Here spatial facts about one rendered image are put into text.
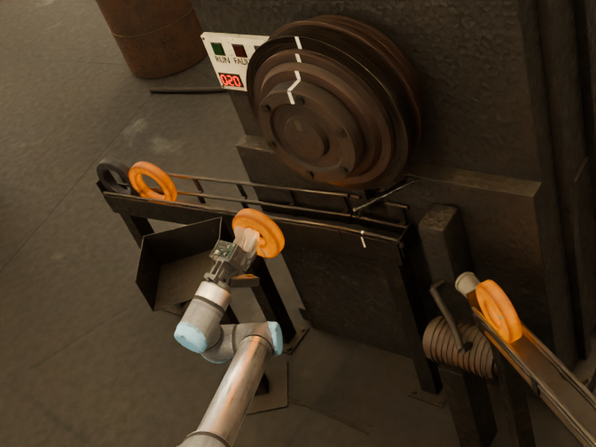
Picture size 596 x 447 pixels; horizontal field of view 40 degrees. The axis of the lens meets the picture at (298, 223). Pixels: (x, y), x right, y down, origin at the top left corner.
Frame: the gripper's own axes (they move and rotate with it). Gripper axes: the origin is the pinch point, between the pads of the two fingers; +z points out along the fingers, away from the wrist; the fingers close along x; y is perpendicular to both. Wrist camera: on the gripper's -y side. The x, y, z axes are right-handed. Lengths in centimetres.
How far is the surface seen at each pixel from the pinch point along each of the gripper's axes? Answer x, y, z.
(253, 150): 20.3, -5.3, 27.1
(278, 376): 28, -81, -20
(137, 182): 76, -19, 15
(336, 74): -31, 36, 27
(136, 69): 244, -115, 132
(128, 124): 217, -110, 91
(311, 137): -23.6, 24.6, 16.0
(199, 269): 32.4, -22.4, -8.4
